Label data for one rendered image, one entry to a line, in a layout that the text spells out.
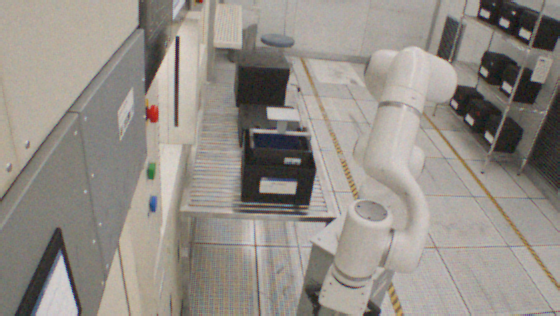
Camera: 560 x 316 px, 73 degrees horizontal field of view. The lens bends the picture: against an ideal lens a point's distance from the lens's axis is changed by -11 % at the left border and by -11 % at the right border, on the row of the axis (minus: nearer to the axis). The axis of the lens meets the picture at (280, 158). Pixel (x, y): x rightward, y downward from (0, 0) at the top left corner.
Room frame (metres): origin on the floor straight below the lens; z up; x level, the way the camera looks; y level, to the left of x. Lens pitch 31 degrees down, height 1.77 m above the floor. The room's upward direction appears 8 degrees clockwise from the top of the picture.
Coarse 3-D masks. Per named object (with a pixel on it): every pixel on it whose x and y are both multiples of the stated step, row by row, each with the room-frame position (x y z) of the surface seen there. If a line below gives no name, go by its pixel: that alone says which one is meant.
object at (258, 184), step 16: (240, 176) 1.48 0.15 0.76; (256, 176) 1.31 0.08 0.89; (272, 176) 1.32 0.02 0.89; (288, 176) 1.33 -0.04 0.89; (304, 176) 1.34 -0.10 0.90; (240, 192) 1.35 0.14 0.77; (256, 192) 1.31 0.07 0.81; (272, 192) 1.32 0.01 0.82; (288, 192) 1.33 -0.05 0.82; (304, 192) 1.34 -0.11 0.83
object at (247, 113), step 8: (240, 104) 1.99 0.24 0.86; (248, 104) 2.00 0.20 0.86; (256, 104) 2.01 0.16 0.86; (264, 104) 2.02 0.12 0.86; (240, 112) 1.90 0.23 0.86; (248, 112) 1.90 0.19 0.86; (256, 112) 1.91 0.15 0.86; (264, 112) 1.93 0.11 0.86; (240, 120) 1.82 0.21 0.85; (248, 120) 1.82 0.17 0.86; (256, 120) 1.82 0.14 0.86; (264, 120) 1.84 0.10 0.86; (272, 120) 1.85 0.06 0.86; (240, 128) 1.79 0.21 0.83; (248, 128) 1.73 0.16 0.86; (264, 128) 1.76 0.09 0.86; (288, 128) 1.79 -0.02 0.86; (240, 136) 1.75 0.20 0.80; (240, 144) 1.73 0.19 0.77
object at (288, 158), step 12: (276, 108) 1.50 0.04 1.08; (288, 108) 1.52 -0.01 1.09; (288, 120) 1.42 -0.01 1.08; (252, 132) 1.44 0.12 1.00; (264, 132) 1.44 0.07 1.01; (276, 132) 1.45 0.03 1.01; (288, 132) 1.46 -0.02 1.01; (300, 132) 1.48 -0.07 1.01; (252, 144) 1.37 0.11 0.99; (300, 144) 1.52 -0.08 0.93; (252, 156) 1.35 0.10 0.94; (264, 156) 1.35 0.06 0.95; (276, 156) 1.36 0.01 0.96; (288, 156) 1.37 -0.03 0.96; (300, 156) 1.37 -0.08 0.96
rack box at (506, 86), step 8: (504, 72) 3.53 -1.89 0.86; (512, 72) 3.43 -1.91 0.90; (528, 72) 3.39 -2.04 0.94; (504, 80) 3.50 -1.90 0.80; (512, 80) 3.37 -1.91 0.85; (520, 80) 3.29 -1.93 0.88; (528, 80) 3.30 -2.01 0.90; (504, 88) 3.46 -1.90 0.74; (512, 88) 3.35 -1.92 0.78; (520, 88) 3.29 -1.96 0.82; (528, 88) 3.30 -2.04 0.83; (536, 88) 3.30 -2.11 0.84; (520, 96) 3.30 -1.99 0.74; (528, 96) 3.31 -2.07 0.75; (536, 96) 3.32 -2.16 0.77
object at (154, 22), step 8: (152, 0) 0.86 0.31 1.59; (160, 0) 0.96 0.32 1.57; (168, 0) 1.08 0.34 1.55; (152, 8) 0.86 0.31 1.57; (160, 8) 0.96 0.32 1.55; (168, 8) 1.08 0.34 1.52; (152, 16) 0.86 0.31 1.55; (160, 16) 0.96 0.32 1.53; (168, 16) 1.09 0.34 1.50; (152, 24) 0.86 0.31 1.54; (160, 24) 0.96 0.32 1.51; (152, 32) 0.86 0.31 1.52; (152, 40) 0.86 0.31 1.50; (168, 256) 1.01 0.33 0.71; (168, 264) 0.99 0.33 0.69
